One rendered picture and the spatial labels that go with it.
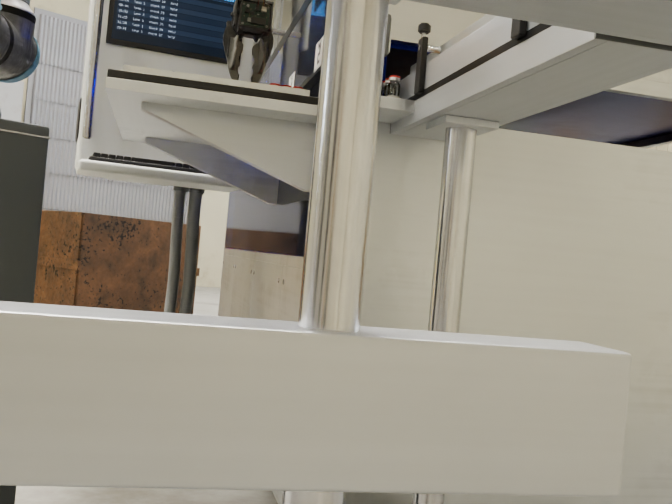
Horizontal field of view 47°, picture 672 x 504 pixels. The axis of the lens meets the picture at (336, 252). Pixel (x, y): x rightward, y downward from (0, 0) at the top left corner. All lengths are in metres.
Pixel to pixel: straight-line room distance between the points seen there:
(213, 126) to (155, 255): 2.96
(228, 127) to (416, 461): 0.98
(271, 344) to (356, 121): 0.18
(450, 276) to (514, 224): 0.32
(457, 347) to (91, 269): 3.65
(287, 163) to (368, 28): 0.89
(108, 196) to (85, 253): 6.68
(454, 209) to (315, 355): 0.69
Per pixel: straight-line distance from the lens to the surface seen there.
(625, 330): 1.65
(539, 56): 0.92
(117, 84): 1.40
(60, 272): 4.27
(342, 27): 0.62
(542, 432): 0.66
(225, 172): 1.98
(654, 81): 1.70
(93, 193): 10.73
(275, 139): 1.49
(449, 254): 1.23
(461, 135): 1.25
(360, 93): 0.61
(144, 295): 4.39
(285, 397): 0.58
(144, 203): 11.04
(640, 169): 1.66
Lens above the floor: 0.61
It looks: level
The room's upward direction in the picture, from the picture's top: 5 degrees clockwise
